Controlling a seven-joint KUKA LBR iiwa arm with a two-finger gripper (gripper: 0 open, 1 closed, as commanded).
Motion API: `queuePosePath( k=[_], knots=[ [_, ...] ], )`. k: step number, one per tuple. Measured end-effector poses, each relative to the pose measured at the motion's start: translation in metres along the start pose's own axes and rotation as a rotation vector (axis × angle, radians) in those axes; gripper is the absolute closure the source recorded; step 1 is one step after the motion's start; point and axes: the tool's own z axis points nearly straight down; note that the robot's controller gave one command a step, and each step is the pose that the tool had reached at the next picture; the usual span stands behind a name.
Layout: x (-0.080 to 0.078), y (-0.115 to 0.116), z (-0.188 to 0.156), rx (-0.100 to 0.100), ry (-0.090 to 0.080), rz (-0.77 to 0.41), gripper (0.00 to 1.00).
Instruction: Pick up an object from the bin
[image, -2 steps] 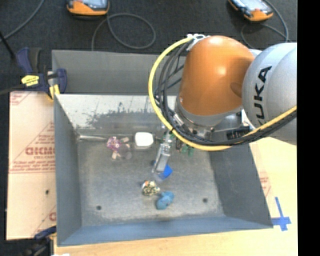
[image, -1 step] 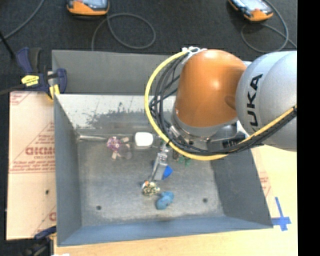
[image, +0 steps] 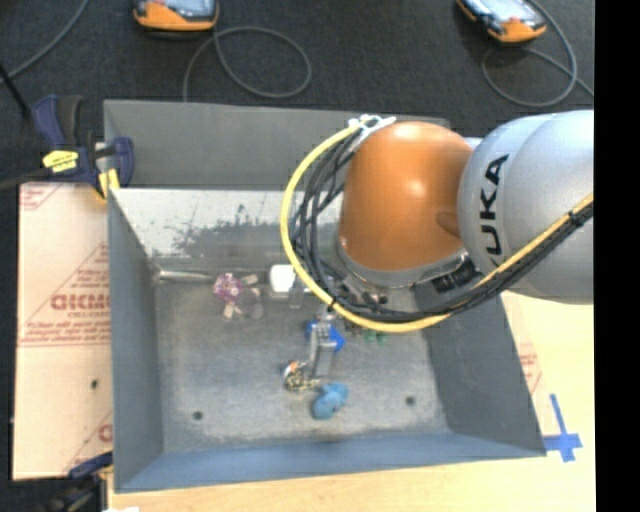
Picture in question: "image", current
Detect grey metal bin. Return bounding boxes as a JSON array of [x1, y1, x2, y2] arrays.
[[102, 98, 547, 494]]

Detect brown and yellow small toy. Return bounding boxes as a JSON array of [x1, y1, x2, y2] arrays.
[[281, 360, 322, 393]]

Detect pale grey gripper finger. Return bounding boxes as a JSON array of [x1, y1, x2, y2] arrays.
[[321, 325, 338, 378], [308, 323, 325, 379]]

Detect purple and white toy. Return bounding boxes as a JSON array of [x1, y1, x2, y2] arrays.
[[211, 271, 265, 322]]

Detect white rounded block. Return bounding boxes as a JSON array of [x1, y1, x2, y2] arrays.
[[269, 264, 297, 294]]

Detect dark blue flat piece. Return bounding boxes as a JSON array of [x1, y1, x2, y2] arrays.
[[305, 319, 347, 354]]

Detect light blue soft toy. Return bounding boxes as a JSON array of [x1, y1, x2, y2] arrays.
[[310, 381, 350, 421]]

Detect brown cardboard board red print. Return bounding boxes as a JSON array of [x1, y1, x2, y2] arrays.
[[10, 180, 545, 482]]

